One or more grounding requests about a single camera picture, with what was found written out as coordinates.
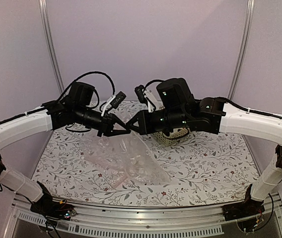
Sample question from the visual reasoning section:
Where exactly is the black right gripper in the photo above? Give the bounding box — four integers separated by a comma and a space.
126, 108, 188, 135

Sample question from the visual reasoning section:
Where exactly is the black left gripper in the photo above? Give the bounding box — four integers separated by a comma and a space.
74, 105, 132, 137

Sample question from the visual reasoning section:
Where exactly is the clear pink-zipper zip bag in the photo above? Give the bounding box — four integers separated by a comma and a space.
79, 136, 128, 188

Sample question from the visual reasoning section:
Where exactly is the clear white-dotted zip bag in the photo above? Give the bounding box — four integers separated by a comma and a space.
109, 131, 170, 185

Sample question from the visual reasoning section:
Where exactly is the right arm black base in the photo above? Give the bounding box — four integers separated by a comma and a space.
222, 185, 265, 233

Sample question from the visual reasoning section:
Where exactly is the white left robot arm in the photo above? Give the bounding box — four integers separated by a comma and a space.
0, 82, 130, 215

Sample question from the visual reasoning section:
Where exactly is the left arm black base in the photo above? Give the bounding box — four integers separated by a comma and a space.
30, 182, 76, 220

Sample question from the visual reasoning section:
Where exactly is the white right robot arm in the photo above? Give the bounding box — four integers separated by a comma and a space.
127, 78, 282, 216

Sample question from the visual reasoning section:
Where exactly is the beige perforated plastic basket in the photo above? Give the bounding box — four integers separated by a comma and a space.
153, 128, 190, 146

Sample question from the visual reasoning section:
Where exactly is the floral patterned table mat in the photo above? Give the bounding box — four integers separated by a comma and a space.
32, 124, 259, 207

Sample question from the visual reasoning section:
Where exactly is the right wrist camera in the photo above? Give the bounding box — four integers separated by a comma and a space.
135, 85, 164, 113

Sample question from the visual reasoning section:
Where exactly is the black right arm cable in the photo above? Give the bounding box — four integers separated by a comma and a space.
143, 79, 282, 122

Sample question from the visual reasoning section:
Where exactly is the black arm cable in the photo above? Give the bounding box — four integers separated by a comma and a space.
143, 79, 282, 122
61, 71, 117, 100

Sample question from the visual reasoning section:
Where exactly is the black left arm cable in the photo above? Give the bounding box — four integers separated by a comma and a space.
61, 71, 117, 100

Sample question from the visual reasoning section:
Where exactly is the right aluminium frame post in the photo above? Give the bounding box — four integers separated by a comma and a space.
227, 0, 255, 100

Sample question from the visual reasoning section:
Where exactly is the aluminium frame post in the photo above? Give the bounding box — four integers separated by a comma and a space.
38, 0, 65, 94
227, 0, 255, 100

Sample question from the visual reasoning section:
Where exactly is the aluminium front rail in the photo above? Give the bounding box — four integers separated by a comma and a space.
3, 193, 282, 238

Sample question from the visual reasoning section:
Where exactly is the left aluminium frame post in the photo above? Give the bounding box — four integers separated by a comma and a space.
38, 0, 65, 94

